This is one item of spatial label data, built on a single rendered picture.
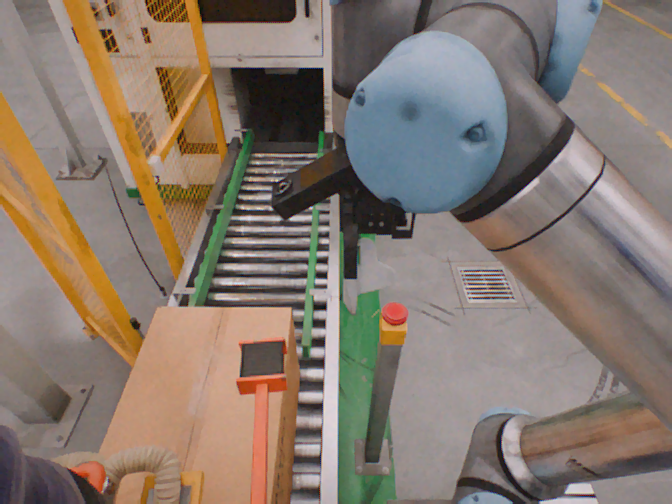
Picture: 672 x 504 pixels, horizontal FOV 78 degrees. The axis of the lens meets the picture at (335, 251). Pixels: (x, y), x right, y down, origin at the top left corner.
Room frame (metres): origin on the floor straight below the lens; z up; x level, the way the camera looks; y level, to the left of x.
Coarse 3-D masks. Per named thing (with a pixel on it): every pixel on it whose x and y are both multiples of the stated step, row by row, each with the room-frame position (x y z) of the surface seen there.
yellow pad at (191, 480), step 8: (184, 472) 0.25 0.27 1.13; (192, 472) 0.25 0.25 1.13; (200, 472) 0.25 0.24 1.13; (152, 480) 0.24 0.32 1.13; (184, 480) 0.24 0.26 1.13; (192, 480) 0.24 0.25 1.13; (200, 480) 0.24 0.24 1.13; (144, 488) 0.22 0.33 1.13; (152, 488) 0.22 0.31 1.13; (184, 488) 0.22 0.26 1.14; (192, 488) 0.22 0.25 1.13; (200, 488) 0.22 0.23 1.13; (144, 496) 0.21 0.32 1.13; (152, 496) 0.21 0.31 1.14; (184, 496) 0.21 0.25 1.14; (192, 496) 0.21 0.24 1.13; (200, 496) 0.21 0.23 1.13
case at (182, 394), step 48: (192, 336) 0.66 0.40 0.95; (240, 336) 0.66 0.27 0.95; (288, 336) 0.66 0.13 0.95; (144, 384) 0.51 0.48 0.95; (192, 384) 0.51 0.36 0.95; (288, 384) 0.56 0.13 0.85; (144, 432) 0.39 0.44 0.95; (192, 432) 0.39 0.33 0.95; (240, 432) 0.39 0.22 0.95; (288, 432) 0.47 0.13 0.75; (144, 480) 0.29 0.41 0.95; (240, 480) 0.29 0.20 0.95; (288, 480) 0.38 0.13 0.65
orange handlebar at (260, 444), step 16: (256, 400) 0.32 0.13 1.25; (256, 416) 0.29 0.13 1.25; (256, 432) 0.27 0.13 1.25; (256, 448) 0.24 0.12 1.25; (80, 464) 0.22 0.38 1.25; (96, 464) 0.22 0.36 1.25; (256, 464) 0.22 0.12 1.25; (96, 480) 0.20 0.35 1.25; (256, 480) 0.20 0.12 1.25; (256, 496) 0.18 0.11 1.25
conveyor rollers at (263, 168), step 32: (256, 160) 2.22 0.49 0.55; (288, 160) 2.22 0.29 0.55; (256, 192) 1.93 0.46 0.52; (224, 256) 1.39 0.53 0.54; (256, 256) 1.39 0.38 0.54; (288, 256) 1.39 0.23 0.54; (320, 256) 1.39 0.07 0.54; (224, 288) 1.21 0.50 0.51; (256, 288) 1.21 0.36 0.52; (288, 288) 1.20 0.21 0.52; (320, 288) 1.20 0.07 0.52; (320, 320) 1.02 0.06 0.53; (320, 352) 0.86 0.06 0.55; (320, 416) 0.61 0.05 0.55; (320, 448) 0.51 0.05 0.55; (320, 480) 0.42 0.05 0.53
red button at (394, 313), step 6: (384, 306) 0.70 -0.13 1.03; (390, 306) 0.69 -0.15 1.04; (396, 306) 0.69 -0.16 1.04; (402, 306) 0.69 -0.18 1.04; (384, 312) 0.67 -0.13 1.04; (390, 312) 0.67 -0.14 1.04; (396, 312) 0.67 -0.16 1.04; (402, 312) 0.67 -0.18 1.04; (408, 312) 0.67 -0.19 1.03; (384, 318) 0.66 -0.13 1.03; (390, 318) 0.65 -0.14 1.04; (396, 318) 0.65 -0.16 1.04; (402, 318) 0.65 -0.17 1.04; (390, 324) 0.64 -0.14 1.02; (396, 324) 0.64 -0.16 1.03
